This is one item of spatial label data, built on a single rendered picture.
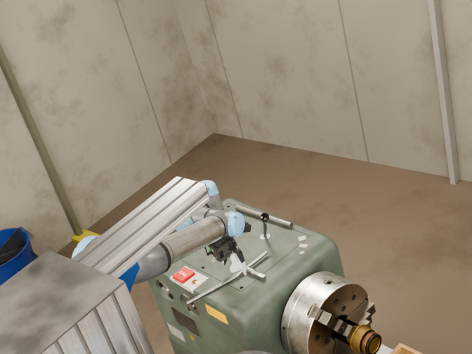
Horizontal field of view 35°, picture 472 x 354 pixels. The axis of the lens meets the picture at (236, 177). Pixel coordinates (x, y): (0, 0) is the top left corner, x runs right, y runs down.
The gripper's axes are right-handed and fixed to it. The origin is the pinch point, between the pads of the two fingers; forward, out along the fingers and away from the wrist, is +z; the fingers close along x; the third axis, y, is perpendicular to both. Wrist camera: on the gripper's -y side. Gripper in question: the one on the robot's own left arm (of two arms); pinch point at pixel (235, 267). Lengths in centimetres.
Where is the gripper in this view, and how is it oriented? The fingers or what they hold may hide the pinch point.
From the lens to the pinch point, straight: 258.9
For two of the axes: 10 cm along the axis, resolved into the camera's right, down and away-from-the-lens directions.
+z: 2.4, 8.3, 5.0
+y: -7.1, 5.0, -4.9
